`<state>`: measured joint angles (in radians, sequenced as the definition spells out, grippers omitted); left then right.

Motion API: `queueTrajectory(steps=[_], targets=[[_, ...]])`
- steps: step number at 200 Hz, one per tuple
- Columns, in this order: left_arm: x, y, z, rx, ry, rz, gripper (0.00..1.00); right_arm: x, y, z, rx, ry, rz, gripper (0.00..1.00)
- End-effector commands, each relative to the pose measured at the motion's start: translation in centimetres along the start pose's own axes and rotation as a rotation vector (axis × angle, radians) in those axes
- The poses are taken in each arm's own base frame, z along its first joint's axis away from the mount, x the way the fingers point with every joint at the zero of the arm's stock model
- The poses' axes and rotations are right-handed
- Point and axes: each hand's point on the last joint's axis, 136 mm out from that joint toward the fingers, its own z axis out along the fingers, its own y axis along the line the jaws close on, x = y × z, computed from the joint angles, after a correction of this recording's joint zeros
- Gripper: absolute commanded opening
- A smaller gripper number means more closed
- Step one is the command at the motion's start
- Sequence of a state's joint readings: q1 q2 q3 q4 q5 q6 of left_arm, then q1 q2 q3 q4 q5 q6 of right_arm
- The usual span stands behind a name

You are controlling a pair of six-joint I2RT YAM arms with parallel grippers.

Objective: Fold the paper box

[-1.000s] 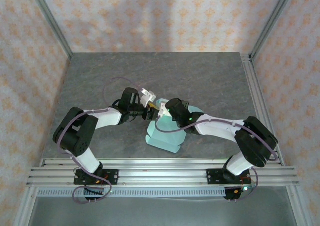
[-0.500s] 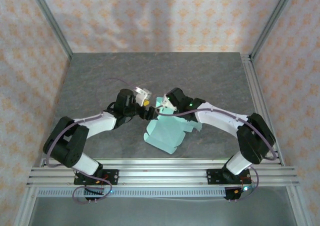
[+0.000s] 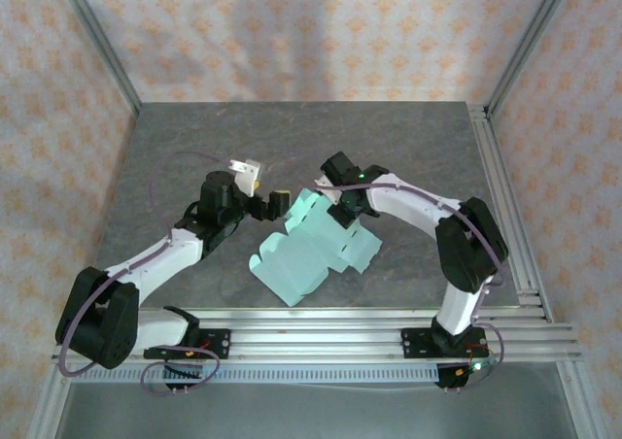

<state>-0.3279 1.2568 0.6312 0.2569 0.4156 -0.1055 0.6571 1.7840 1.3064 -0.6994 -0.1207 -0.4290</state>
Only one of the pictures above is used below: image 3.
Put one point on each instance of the light green paper box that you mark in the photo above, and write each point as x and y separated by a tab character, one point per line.
301	259

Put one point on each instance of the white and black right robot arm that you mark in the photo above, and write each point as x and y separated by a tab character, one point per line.
413	206

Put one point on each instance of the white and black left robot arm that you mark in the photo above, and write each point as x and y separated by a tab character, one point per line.
165	259

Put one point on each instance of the long aluminium base rails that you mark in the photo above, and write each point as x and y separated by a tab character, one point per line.
316	342

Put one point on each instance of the aluminium side rail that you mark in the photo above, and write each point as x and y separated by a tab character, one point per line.
491	157

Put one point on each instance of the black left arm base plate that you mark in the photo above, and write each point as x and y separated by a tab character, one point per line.
218	344

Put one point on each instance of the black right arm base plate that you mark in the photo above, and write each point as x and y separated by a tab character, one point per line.
413	344

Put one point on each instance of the slanted aluminium frame post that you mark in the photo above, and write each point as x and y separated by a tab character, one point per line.
97	41
529	41

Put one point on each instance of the short aluminium frame leg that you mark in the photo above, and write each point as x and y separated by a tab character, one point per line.
48	405
578	405

